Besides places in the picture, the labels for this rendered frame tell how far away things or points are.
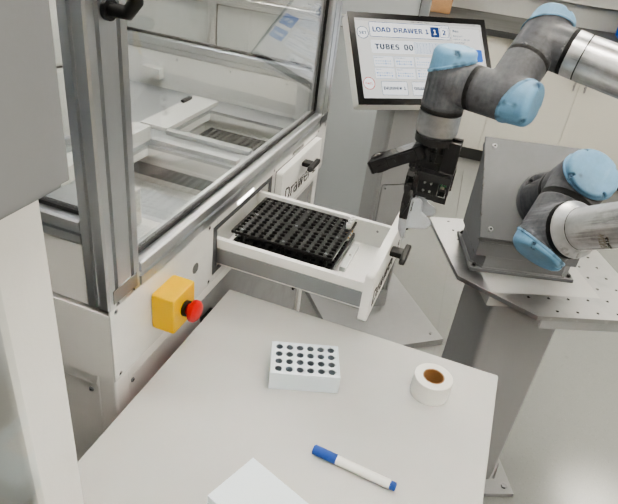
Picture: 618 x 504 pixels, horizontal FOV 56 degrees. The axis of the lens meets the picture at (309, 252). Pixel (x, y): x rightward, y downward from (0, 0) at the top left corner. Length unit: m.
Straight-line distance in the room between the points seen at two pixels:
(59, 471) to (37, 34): 0.31
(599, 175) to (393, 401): 0.63
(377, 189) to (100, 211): 1.49
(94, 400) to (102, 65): 0.59
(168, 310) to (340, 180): 2.16
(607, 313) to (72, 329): 1.15
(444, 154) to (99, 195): 0.60
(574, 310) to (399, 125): 0.95
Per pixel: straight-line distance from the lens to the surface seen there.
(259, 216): 1.27
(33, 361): 0.41
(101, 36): 0.77
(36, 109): 0.31
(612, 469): 2.30
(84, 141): 0.80
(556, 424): 2.34
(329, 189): 3.11
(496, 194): 1.49
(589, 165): 1.33
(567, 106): 4.23
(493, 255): 1.49
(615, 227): 1.13
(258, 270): 1.18
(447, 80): 1.02
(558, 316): 1.44
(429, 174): 1.08
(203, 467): 0.95
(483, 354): 1.62
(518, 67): 1.02
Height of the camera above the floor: 1.51
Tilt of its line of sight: 32 degrees down
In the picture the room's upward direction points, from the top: 8 degrees clockwise
